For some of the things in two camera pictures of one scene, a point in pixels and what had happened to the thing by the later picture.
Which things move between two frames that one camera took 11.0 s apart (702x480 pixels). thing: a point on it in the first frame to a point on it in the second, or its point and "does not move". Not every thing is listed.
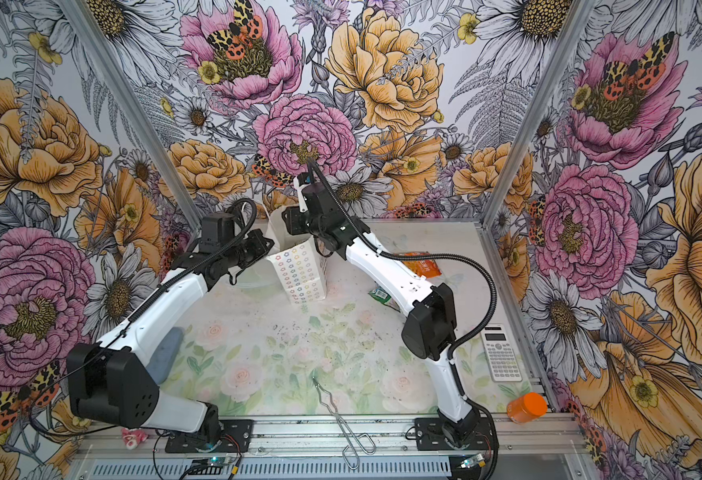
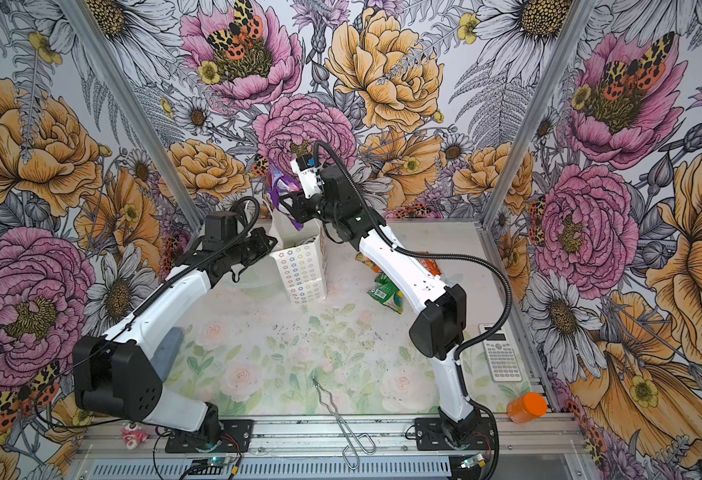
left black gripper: (256, 236) does not move
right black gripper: (293, 222) to (300, 211)
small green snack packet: (385, 298) does not move
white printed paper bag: (296, 260) does not move
